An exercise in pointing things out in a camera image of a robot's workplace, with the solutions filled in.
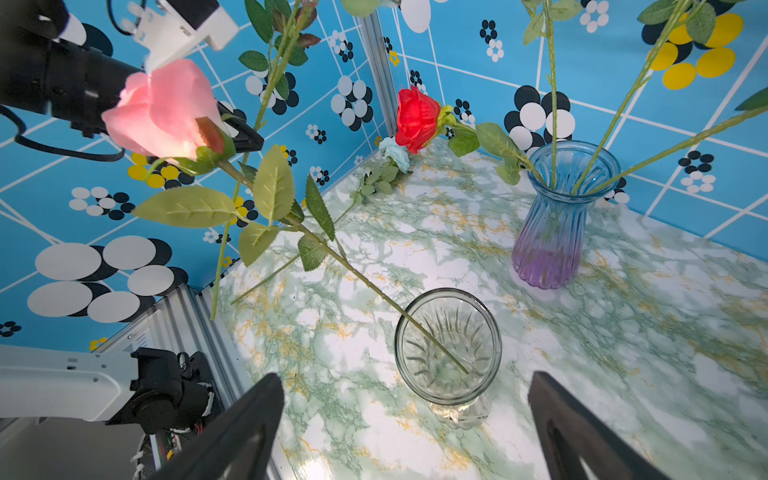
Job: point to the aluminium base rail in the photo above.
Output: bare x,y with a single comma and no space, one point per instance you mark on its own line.
170,394

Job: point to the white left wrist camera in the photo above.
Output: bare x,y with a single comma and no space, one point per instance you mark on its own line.
169,30

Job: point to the pink rose stem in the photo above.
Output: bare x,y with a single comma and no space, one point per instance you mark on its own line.
171,114

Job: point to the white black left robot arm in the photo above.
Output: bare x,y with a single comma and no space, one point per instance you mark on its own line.
118,282

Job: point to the red rose stem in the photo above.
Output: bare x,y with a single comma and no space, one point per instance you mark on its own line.
421,119

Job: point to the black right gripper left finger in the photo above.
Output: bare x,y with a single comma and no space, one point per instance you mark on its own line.
238,444

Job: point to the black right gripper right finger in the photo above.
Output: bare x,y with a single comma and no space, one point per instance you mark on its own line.
574,441

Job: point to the purple blue glass vase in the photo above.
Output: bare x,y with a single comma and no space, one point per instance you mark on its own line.
567,179

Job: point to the light blue peony stem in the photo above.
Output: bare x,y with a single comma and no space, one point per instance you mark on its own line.
306,81

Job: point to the clear ribbed glass vase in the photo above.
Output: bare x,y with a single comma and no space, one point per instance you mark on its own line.
448,350

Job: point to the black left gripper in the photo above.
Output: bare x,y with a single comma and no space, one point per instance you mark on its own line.
77,84

